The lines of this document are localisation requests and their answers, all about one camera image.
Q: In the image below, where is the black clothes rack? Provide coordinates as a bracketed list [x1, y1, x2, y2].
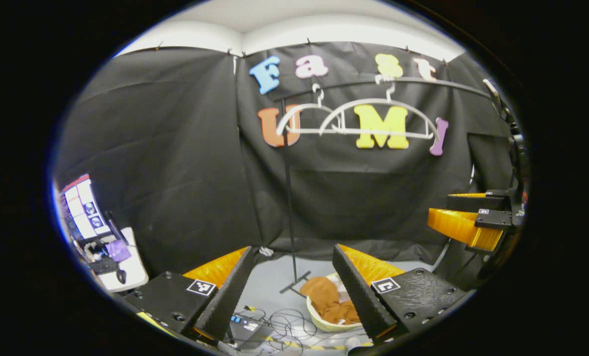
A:
[273, 77, 493, 296]

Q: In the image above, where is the white clothes hanger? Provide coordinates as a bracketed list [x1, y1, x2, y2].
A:
[276, 83, 347, 137]
[319, 74, 437, 141]

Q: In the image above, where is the white laundry hamper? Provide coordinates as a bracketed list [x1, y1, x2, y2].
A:
[306, 272, 364, 333]

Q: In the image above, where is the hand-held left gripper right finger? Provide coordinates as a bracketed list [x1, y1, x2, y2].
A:
[331, 243, 473, 342]

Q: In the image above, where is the black control box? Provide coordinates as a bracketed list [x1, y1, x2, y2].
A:
[229, 313, 275, 350]

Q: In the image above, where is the black keyboard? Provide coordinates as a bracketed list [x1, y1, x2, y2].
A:
[89, 257, 120, 275]

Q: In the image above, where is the black backdrop cloth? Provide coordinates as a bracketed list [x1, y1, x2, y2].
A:
[52, 42, 522, 277]

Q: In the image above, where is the white side desk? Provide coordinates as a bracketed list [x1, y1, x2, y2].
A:
[84, 226, 150, 293]

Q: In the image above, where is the brown shirt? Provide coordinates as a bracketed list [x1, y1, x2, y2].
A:
[299, 276, 362, 325]

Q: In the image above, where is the computer monitor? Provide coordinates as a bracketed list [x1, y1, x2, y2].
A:
[58, 173, 112, 243]

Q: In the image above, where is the small purple item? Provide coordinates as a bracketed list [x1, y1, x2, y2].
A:
[107, 240, 133, 263]

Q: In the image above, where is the black cable tangle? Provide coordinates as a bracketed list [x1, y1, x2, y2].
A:
[245, 307, 335, 355]

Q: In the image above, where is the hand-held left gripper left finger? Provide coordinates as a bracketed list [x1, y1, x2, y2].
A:
[121, 246, 256, 347]

